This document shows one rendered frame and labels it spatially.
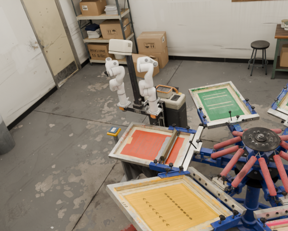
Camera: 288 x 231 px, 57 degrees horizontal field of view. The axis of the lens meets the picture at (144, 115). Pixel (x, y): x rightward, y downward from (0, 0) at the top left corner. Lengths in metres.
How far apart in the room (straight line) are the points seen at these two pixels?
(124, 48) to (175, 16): 3.74
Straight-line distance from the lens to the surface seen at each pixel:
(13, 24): 5.86
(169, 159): 2.74
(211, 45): 6.31
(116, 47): 2.70
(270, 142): 2.44
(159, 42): 6.14
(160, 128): 3.06
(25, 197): 4.37
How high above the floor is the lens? 2.97
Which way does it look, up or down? 37 degrees down
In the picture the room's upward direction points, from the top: 11 degrees counter-clockwise
